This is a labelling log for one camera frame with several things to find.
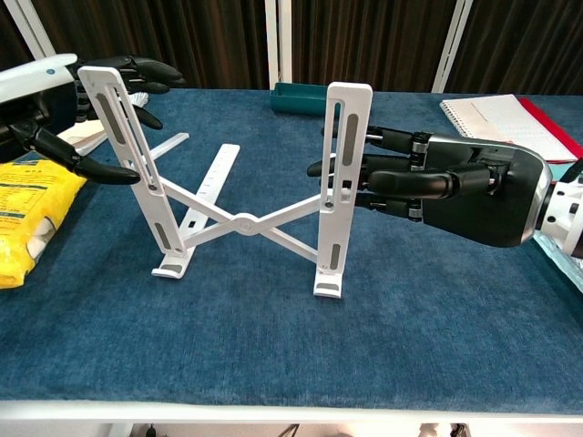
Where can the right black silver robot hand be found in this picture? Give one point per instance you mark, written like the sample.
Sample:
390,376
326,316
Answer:
478,196

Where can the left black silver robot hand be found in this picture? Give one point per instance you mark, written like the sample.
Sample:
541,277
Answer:
41,114

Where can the white folding laptop stand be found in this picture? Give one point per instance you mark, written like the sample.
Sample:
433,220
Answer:
246,224

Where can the cream booklet with orange spine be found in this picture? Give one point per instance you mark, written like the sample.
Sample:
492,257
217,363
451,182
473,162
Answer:
86,141

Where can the white spiral notebook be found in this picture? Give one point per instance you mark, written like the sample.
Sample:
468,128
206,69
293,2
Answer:
492,118

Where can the red notebook cover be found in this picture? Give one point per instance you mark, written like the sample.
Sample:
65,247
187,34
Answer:
555,132

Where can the yellow snack bag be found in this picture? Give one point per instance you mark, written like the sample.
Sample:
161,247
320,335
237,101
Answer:
27,214

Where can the light blue snack bag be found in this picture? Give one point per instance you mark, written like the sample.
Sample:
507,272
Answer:
569,273

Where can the teal plastic tray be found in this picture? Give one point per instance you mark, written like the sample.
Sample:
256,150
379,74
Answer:
296,100

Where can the blue fabric table mat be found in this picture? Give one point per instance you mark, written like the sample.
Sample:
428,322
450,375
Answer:
273,346

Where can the white frame post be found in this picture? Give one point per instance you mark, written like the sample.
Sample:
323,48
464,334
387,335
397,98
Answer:
278,41
29,23
451,45

